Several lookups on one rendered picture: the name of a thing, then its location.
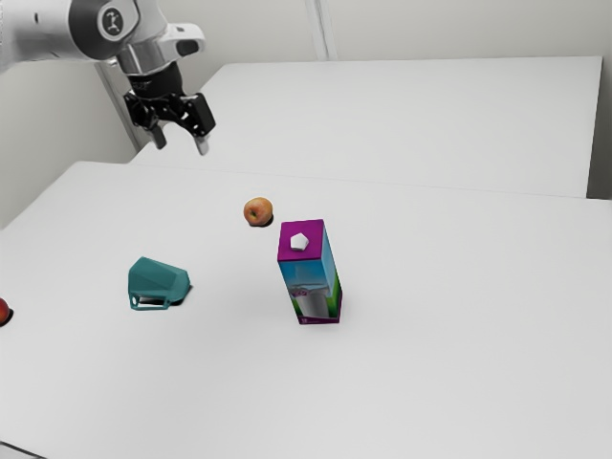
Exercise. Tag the purple milk carton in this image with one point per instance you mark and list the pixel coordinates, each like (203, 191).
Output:
(310, 272)

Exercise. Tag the red fruit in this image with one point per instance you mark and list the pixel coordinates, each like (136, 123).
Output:
(3, 311)

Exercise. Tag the teal faceted mug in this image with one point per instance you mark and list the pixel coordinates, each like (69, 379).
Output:
(155, 283)

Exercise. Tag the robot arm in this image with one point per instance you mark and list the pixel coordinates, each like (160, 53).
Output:
(72, 24)

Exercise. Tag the orange red apple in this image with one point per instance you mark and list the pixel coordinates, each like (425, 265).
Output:
(258, 211)

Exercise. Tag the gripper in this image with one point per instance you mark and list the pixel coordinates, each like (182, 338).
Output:
(160, 93)

